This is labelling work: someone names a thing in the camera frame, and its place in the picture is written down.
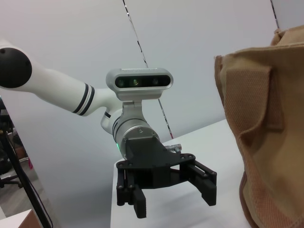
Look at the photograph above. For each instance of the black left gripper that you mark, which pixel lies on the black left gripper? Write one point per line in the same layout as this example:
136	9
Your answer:
147	152

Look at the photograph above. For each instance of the khaki canvas food bag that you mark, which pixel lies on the khaki canvas food bag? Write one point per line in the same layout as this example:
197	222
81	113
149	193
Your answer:
266	118

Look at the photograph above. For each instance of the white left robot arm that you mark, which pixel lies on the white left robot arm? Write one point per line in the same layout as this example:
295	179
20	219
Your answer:
59	90

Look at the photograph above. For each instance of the black stand pole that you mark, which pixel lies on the black stand pole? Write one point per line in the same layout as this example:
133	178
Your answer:
26	183

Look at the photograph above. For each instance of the brown cardboard box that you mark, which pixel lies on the brown cardboard box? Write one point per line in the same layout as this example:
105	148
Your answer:
21	219

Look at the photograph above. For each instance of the black office chair base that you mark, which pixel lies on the black office chair base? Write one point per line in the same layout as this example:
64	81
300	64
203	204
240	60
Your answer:
9	181

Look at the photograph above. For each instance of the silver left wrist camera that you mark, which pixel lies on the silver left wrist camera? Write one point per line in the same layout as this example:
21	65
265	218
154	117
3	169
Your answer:
140	82

